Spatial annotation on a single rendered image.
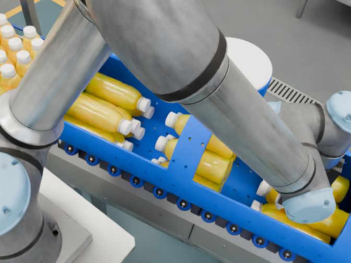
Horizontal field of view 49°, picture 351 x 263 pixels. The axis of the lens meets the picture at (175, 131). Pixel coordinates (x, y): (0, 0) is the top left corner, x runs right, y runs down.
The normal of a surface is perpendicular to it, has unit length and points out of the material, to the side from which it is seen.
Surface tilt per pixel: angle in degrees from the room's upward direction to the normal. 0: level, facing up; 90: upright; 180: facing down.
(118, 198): 71
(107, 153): 86
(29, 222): 88
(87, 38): 83
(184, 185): 78
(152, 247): 0
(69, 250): 2
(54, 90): 84
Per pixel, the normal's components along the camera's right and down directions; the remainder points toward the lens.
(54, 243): 0.97, -0.08
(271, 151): 0.37, 0.53
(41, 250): 0.87, 0.17
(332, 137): 0.05, 0.66
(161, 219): -0.39, 0.44
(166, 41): 0.07, 0.41
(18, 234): 0.71, 0.57
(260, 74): 0.08, -0.61
